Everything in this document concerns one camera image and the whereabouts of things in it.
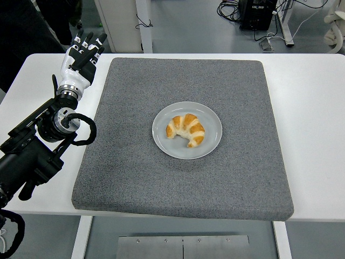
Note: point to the white table leg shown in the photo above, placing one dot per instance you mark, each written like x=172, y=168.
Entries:
x=81, y=237
x=283, y=242

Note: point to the person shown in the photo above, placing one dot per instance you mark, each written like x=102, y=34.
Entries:
x=62, y=21
x=19, y=35

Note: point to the clear plastic floor box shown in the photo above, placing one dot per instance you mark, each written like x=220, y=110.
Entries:
x=266, y=45

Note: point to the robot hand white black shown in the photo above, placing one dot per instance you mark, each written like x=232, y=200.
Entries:
x=72, y=76

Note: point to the white desk leg with foot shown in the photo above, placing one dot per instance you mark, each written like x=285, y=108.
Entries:
x=286, y=24

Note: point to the round grey plate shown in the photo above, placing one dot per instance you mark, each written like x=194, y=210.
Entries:
x=213, y=129

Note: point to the white desk post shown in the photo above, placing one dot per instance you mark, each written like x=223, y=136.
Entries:
x=145, y=35

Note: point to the golden croissant bread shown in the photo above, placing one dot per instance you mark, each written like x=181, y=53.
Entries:
x=188, y=129

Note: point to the black computer case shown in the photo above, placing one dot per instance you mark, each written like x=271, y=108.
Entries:
x=256, y=16

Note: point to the white cabinet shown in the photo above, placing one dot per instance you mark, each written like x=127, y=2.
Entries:
x=121, y=27

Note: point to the grey felt mat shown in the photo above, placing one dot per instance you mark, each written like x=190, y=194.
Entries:
x=175, y=183

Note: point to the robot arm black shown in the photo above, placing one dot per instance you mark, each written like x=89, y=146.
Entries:
x=27, y=156

